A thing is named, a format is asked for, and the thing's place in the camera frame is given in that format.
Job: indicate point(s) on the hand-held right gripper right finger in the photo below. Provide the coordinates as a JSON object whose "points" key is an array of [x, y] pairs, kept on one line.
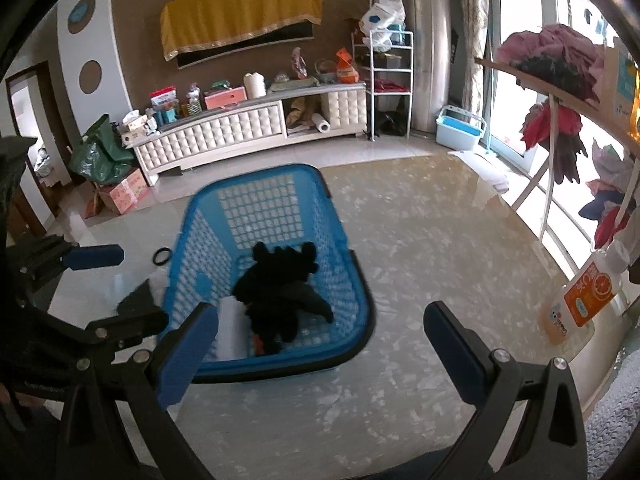
{"points": [[455, 355]]}

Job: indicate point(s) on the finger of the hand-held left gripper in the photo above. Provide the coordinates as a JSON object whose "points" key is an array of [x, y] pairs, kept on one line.
{"points": [[132, 322], [95, 256]]}

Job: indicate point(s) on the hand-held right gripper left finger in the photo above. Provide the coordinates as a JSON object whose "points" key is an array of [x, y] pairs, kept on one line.
{"points": [[187, 355]]}

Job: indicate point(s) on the white cloth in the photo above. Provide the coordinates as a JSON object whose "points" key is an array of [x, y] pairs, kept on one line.
{"points": [[232, 330]]}

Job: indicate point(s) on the black cloth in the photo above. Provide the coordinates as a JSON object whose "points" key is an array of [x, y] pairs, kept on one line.
{"points": [[280, 295]]}

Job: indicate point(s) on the blue plastic basket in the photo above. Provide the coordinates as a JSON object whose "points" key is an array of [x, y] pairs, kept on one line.
{"points": [[345, 285]]}

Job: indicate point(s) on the pink cardboard box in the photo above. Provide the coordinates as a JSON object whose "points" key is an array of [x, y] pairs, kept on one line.
{"points": [[125, 192]]}

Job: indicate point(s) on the green plastic bag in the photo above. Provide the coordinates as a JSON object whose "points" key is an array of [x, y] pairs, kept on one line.
{"points": [[100, 152]]}

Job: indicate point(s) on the brown wooden door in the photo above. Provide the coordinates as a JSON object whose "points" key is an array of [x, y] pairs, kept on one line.
{"points": [[55, 125]]}

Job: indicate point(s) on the tissue box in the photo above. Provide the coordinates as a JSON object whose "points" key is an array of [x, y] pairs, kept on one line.
{"points": [[132, 122]]}

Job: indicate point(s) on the orange label bottle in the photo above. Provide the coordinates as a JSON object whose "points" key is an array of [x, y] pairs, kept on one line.
{"points": [[585, 297]]}

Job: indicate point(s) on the grey knitted cloth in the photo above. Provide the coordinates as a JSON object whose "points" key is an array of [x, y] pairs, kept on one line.
{"points": [[615, 425]]}

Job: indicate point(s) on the white tufted tv cabinet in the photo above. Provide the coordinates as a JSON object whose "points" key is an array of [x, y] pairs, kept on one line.
{"points": [[225, 130]]}

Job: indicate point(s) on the white flat mop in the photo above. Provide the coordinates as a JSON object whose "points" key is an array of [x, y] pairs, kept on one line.
{"points": [[482, 167]]}

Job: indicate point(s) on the pink flat box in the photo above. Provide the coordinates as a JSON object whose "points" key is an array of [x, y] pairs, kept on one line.
{"points": [[225, 98]]}

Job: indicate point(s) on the blue mop bucket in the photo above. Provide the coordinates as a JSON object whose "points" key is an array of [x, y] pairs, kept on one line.
{"points": [[457, 132]]}

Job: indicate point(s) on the white thread cone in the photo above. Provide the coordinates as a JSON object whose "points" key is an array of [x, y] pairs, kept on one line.
{"points": [[255, 86]]}

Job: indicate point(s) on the black bag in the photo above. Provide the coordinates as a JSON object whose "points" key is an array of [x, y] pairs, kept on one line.
{"points": [[390, 124]]}

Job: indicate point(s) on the black television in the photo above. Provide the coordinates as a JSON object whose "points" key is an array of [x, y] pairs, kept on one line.
{"points": [[225, 51]]}

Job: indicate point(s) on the red hanging cloth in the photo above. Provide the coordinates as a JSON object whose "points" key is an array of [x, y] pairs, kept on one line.
{"points": [[560, 125]]}

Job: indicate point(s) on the paper towel roll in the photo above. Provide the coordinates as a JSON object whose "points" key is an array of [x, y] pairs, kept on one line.
{"points": [[321, 124]]}

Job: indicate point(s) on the white metal rack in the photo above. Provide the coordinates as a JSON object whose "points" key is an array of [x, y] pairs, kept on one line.
{"points": [[411, 85]]}

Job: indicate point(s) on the pink gift bag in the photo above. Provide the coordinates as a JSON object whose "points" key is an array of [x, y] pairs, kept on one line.
{"points": [[299, 64]]}

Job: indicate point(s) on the yellow cloth cover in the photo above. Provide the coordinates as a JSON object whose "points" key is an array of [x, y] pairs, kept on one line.
{"points": [[240, 10]]}

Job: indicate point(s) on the wooden clothes shelf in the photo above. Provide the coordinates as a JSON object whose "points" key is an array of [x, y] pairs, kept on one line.
{"points": [[530, 79]]}

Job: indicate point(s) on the wicker basket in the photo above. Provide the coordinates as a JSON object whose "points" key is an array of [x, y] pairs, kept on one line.
{"points": [[326, 72]]}

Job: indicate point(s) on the orange bag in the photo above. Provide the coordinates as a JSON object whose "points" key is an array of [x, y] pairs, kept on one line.
{"points": [[347, 70]]}

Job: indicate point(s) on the white standing air conditioner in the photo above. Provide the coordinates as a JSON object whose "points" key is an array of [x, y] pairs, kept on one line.
{"points": [[432, 45]]}

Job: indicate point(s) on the patterned curtain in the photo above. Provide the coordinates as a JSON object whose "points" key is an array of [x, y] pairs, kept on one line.
{"points": [[472, 35]]}

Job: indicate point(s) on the pink clothes pile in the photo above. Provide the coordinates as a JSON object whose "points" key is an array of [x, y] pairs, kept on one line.
{"points": [[565, 50]]}

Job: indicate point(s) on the white plastic bag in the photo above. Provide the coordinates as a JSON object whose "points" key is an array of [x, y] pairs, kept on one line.
{"points": [[380, 17]]}

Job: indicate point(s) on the brown round wall decoration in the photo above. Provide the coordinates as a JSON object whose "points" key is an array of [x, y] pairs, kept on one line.
{"points": [[91, 75]]}

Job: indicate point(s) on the blue round wall decoration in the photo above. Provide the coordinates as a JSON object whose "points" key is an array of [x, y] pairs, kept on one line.
{"points": [[81, 14]]}

